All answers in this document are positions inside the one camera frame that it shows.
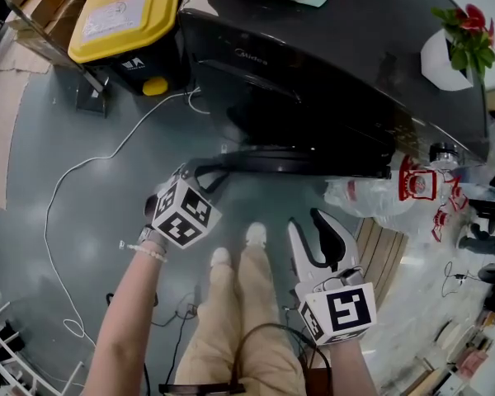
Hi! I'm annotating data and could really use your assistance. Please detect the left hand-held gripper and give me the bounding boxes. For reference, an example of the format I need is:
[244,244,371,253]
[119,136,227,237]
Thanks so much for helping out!
[144,161,231,250]

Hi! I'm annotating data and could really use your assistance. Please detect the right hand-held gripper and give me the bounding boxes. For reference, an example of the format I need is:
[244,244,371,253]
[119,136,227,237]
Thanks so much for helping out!
[287,206,379,347]

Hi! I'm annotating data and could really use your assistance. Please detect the person's right forearm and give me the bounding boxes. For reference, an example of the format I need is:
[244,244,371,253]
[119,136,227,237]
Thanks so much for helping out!
[328,335,380,396]

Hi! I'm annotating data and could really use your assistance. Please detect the person's left forearm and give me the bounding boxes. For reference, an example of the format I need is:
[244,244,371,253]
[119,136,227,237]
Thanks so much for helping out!
[80,237,169,396]

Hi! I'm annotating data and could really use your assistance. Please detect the black washing machine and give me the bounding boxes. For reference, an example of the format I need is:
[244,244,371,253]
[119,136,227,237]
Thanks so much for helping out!
[177,0,490,172]

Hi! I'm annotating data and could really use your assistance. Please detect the person's right white shoe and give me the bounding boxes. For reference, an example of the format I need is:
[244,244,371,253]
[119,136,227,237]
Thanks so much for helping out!
[245,221,268,248]

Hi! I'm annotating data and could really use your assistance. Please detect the person's white shoe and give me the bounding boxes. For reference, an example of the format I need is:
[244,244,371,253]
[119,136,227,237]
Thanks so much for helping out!
[245,221,268,248]
[210,246,233,268]

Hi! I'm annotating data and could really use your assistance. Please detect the wooden slat board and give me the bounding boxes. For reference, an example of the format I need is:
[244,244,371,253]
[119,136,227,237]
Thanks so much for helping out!
[356,217,409,304]

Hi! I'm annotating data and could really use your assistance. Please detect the person's right leg beige trousers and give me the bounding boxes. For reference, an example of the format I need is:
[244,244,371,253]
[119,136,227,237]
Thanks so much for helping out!
[234,243,309,396]

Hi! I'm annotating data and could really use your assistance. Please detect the person's leg beige trousers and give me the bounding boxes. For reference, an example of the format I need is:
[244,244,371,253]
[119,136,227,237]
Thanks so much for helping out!
[175,262,248,396]
[234,243,309,396]

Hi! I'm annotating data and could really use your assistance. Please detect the person's left white shoe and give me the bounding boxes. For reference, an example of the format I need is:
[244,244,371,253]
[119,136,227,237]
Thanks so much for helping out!
[210,246,233,268]

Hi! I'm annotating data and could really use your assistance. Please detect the grey wrist band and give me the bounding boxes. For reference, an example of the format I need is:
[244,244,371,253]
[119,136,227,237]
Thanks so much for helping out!
[138,225,169,252]

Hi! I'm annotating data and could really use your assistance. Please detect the person's left leg beige trousers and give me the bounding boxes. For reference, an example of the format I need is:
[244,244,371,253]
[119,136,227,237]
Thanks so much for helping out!
[175,262,248,396]

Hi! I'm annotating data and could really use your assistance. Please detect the brown top white stool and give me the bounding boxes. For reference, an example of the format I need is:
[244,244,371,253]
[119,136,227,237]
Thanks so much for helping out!
[304,367,333,396]

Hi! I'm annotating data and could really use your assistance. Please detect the black low table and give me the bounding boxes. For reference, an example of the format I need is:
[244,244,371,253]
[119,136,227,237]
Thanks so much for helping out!
[468,198,495,226]

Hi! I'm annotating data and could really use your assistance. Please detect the black bin yellow lid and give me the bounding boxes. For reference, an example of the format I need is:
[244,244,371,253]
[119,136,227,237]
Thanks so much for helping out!
[67,0,191,97]

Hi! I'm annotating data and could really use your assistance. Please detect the black waist device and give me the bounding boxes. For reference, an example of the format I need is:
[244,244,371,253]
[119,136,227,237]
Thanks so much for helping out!
[158,383,247,395]

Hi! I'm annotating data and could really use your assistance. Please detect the flat cardboard sheet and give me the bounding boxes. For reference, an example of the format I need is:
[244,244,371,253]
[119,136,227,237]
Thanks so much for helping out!
[0,31,53,212]

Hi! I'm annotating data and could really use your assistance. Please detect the red flower plant white pot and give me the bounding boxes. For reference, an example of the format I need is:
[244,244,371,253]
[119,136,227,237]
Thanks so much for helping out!
[419,2,495,92]

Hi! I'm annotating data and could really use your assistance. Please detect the white bead bracelet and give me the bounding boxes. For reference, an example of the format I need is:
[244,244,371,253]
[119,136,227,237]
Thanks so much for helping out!
[125,243,169,264]

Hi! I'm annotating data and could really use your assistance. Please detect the white floor cable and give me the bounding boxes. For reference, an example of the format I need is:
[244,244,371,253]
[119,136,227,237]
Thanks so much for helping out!
[44,87,211,340]

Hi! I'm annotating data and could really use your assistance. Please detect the brown cable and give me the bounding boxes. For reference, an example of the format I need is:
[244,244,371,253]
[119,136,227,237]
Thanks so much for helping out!
[233,323,310,387]

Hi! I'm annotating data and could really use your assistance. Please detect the white charger black cable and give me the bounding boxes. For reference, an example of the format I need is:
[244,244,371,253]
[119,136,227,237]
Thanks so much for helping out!
[442,260,482,300]

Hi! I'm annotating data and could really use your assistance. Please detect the black floor cable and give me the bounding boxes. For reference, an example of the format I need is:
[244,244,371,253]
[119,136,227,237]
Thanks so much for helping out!
[146,290,199,396]

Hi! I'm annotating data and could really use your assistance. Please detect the white wire rack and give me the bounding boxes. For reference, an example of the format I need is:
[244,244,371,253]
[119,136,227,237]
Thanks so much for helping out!
[0,301,86,396]

